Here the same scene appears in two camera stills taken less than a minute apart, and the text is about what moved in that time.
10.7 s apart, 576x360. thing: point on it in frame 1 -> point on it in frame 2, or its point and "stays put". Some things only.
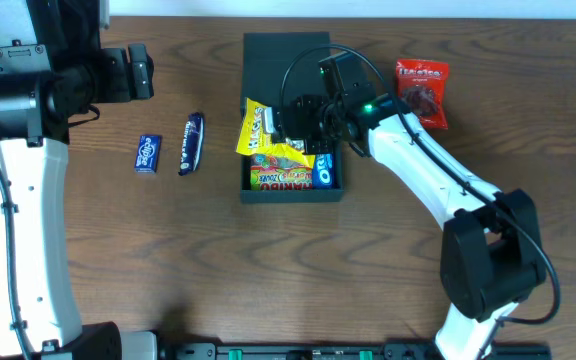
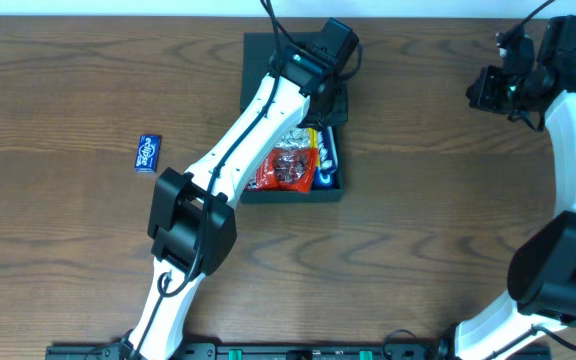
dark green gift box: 276,67 stays put
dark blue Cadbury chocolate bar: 192,145 -> 327,155
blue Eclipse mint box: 148,154 stays put
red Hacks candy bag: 423,86 -> 286,169
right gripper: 297,120 -> 484,89
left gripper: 139,71 -> 335,110
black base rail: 342,351 stays put
